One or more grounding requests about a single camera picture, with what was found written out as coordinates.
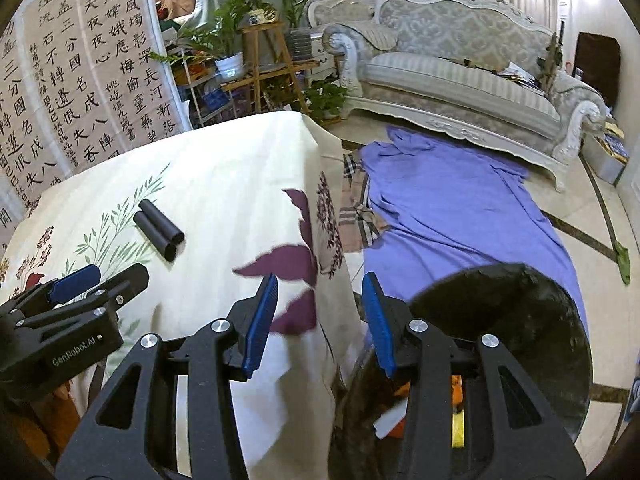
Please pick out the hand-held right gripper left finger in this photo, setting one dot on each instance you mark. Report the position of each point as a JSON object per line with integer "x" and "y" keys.
{"x": 260, "y": 330}

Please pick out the green cloth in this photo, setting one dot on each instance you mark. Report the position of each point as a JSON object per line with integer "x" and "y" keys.
{"x": 623, "y": 265}

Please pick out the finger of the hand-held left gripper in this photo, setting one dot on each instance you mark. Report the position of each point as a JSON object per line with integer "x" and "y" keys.
{"x": 127, "y": 282}
{"x": 75, "y": 280}

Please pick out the black-bagged trash bin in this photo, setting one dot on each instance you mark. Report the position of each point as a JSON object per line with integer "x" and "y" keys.
{"x": 525, "y": 320}

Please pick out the ornate grey sofa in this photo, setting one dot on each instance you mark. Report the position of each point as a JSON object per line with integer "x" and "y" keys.
{"x": 460, "y": 80}

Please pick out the calligraphy paper sheet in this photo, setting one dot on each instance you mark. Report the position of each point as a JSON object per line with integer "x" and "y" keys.
{"x": 100, "y": 60}
{"x": 25, "y": 150}

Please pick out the plaid cloth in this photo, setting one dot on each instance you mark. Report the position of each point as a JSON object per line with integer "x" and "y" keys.
{"x": 357, "y": 215}

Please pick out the small leafy floor plant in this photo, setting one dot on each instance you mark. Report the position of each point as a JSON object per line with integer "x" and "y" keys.
{"x": 325, "y": 100}

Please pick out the stack of magazines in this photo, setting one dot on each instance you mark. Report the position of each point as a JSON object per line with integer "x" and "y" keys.
{"x": 520, "y": 77}

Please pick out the grey storage box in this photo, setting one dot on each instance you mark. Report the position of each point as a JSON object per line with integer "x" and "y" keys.
{"x": 602, "y": 162}

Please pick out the person's orange clothing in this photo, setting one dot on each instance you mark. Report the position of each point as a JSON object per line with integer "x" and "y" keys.
{"x": 45, "y": 425}

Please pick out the blue crate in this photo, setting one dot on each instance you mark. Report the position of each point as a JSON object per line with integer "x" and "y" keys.
{"x": 218, "y": 101}

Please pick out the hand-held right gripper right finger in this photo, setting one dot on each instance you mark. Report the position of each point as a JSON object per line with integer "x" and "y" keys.
{"x": 380, "y": 330}

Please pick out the purple cloth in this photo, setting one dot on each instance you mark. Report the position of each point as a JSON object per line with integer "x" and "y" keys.
{"x": 450, "y": 210}

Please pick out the small orange scrap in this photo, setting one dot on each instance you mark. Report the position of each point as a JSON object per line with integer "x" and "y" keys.
{"x": 455, "y": 387}

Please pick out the wooden plant stand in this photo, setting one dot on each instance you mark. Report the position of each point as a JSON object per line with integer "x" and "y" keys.
{"x": 272, "y": 70}

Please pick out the plant in white pot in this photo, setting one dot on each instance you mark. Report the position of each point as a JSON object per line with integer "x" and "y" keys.
{"x": 229, "y": 66}

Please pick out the tall plant in clear pot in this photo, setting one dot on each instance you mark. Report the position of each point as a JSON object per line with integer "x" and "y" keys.
{"x": 300, "y": 42}

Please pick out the floral cream tablecloth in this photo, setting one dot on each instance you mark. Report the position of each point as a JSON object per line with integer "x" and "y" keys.
{"x": 225, "y": 185}

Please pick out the dark brown cabinet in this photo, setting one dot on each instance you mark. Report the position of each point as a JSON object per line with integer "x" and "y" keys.
{"x": 595, "y": 67}

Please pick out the black tube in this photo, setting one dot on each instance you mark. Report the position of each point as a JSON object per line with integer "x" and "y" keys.
{"x": 155, "y": 237}
{"x": 162, "y": 222}

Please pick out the metal shelf rack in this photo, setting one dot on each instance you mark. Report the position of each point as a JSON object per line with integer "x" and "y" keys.
{"x": 197, "y": 95}

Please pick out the ornate grey armchair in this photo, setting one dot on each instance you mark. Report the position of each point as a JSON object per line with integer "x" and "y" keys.
{"x": 340, "y": 12}

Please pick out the plant in patterned pot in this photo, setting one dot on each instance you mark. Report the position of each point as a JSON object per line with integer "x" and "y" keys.
{"x": 262, "y": 16}

